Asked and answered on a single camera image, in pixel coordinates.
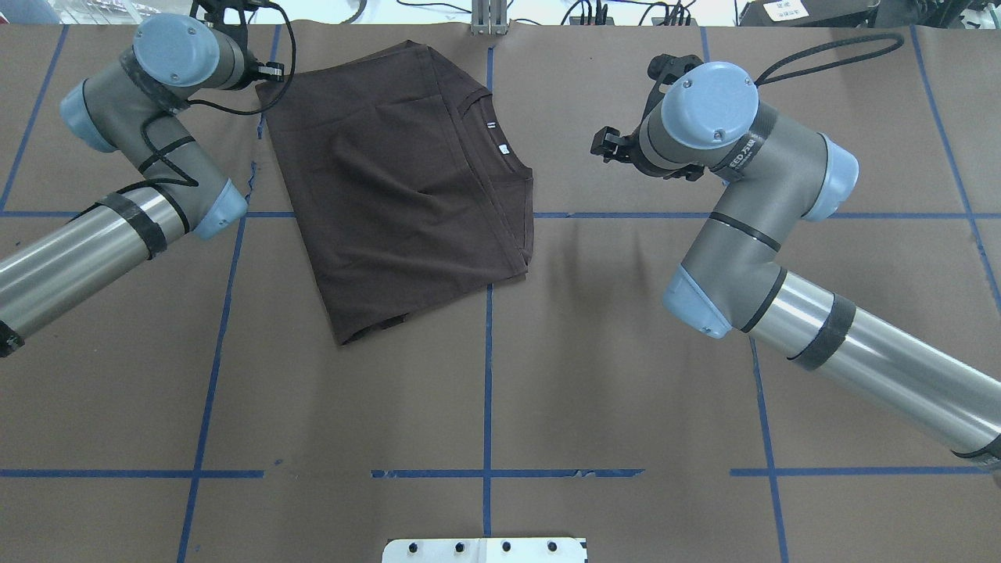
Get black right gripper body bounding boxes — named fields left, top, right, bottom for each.
left=590, top=126, right=643, bottom=168

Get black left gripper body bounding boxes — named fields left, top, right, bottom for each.
left=248, top=55, right=285, bottom=84

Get dark brown t-shirt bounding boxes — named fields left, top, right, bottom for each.
left=266, top=41, right=535, bottom=346

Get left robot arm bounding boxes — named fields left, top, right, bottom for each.
left=1, top=1, right=297, bottom=357

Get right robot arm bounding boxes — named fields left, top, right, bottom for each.
left=590, top=54, right=1000, bottom=477

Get orange black power strip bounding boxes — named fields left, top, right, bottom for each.
left=560, top=1, right=614, bottom=27

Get black box with label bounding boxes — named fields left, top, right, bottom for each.
left=737, top=1, right=880, bottom=28

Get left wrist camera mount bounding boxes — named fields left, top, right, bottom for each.
left=188, top=1, right=271, bottom=48

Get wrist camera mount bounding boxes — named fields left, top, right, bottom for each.
left=188, top=1, right=271, bottom=48
left=647, top=53, right=704, bottom=106

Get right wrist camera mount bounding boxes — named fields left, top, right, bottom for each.
left=647, top=53, right=704, bottom=106

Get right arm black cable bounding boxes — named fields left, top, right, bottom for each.
left=752, top=33, right=906, bottom=87

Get aluminium frame post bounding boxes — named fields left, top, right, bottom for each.
left=471, top=0, right=510, bottom=37

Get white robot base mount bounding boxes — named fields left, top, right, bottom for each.
left=382, top=536, right=589, bottom=562

